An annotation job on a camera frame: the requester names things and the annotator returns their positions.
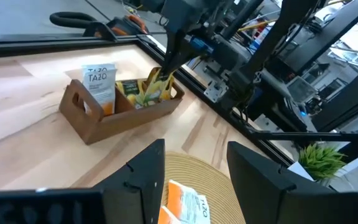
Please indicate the small green potted plant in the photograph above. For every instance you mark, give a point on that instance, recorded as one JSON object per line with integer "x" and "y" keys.
{"x": 322, "y": 160}

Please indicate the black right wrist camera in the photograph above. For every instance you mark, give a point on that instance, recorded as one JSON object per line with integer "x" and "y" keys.
{"x": 225, "y": 54}

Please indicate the round woven straw placemat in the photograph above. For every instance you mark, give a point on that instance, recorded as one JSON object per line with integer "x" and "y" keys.
{"x": 197, "y": 168}

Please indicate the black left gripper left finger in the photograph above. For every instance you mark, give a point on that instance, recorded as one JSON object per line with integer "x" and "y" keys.
{"x": 73, "y": 208}

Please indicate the white blue wipes canister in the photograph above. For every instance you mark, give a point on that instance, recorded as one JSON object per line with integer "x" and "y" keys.
{"x": 261, "y": 39}

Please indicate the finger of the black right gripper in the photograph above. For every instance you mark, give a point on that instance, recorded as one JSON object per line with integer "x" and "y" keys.
{"x": 170, "y": 49}
{"x": 182, "y": 49}

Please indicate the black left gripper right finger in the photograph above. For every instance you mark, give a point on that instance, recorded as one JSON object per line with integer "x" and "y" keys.
{"x": 291, "y": 208}

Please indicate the brown wooden tea organizer box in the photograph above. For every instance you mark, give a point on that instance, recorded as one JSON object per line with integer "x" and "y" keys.
{"x": 120, "y": 124}

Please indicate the orange black shop vacuum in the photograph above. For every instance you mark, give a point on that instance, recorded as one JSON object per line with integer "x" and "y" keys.
{"x": 126, "y": 26}

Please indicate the black aluminium table frame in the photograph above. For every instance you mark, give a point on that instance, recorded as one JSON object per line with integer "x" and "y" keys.
{"x": 42, "y": 46}

